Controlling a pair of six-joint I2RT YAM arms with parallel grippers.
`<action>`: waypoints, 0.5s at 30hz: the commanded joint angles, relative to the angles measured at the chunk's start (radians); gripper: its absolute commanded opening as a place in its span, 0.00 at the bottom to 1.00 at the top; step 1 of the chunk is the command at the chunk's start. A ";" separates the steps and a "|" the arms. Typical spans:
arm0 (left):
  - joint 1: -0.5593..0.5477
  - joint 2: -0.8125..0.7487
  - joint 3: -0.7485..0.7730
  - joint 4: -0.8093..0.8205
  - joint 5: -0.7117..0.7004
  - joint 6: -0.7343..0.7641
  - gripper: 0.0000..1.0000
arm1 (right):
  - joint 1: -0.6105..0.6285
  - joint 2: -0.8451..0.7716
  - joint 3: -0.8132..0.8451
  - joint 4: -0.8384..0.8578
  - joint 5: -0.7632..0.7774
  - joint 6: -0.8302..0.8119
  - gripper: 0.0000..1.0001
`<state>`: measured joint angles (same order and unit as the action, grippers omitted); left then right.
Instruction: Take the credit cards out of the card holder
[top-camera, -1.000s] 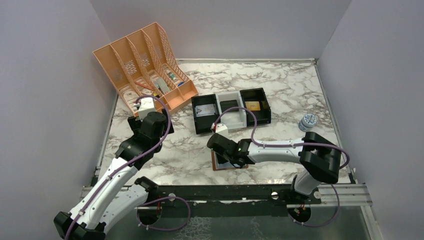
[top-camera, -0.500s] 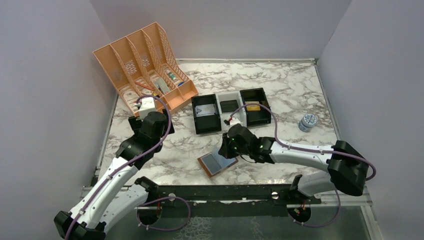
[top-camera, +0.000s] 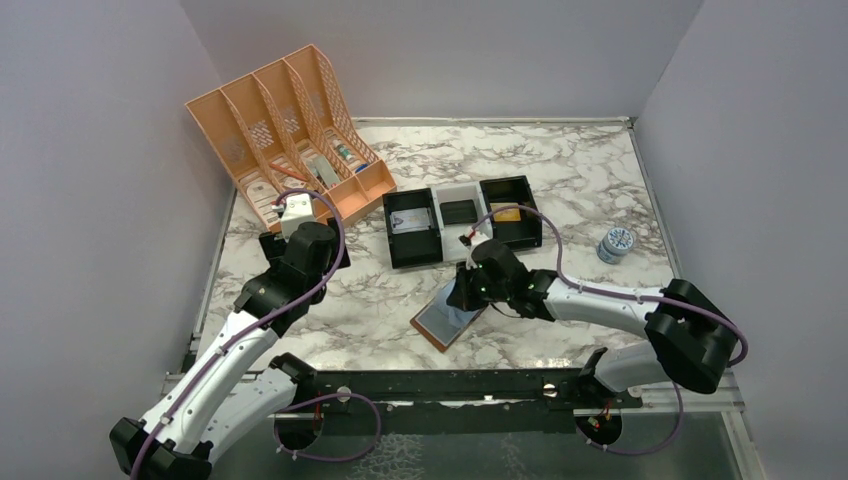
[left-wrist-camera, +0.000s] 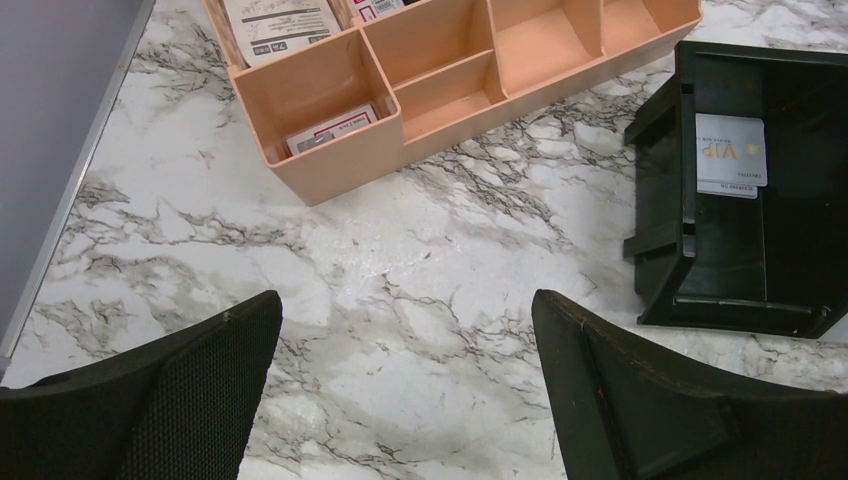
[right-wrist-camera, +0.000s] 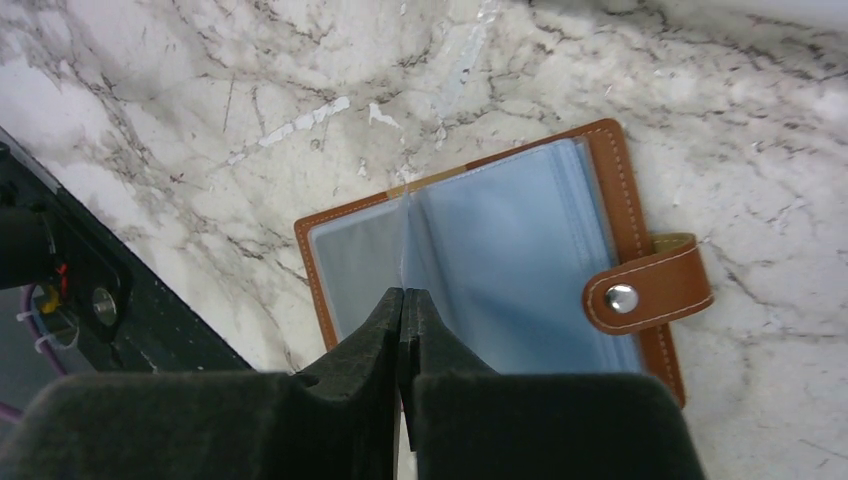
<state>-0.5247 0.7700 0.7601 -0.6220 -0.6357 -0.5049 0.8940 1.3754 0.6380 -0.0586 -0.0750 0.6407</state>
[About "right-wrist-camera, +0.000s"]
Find brown leather card holder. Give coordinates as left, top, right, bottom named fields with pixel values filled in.
left=294, top=118, right=714, bottom=401

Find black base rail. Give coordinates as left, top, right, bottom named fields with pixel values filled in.
left=1, top=132, right=250, bottom=373

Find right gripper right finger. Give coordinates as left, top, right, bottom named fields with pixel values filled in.
left=399, top=289, right=705, bottom=479

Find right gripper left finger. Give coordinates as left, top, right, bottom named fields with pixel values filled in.
left=1, top=288, right=404, bottom=479

